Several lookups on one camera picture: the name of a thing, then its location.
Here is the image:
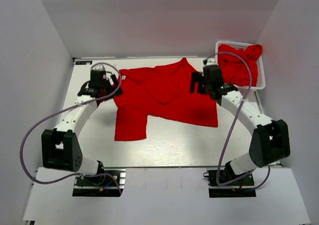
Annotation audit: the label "white plastic basket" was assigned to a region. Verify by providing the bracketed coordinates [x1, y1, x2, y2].
[215, 40, 266, 92]

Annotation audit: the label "blue label sticker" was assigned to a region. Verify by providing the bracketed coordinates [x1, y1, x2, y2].
[75, 61, 93, 65]

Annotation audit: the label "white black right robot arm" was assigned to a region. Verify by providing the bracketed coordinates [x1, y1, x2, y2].
[190, 64, 291, 186]

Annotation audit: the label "red t-shirt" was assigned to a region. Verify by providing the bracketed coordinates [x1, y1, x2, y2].
[114, 58, 218, 141]

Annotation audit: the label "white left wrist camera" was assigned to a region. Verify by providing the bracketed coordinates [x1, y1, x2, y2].
[91, 63, 105, 71]

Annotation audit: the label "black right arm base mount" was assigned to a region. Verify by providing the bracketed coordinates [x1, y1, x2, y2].
[203, 168, 256, 198]

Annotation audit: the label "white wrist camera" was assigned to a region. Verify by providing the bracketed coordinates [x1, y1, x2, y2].
[91, 63, 105, 71]
[203, 58, 218, 66]

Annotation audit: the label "red t-shirts in basket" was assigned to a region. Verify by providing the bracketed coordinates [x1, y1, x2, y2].
[218, 44, 263, 87]

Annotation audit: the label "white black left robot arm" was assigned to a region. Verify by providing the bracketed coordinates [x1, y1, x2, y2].
[41, 70, 123, 176]

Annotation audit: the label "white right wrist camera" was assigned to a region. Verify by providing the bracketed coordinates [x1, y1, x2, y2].
[203, 58, 218, 66]

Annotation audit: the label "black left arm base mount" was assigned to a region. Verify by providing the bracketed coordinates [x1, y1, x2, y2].
[72, 168, 126, 197]

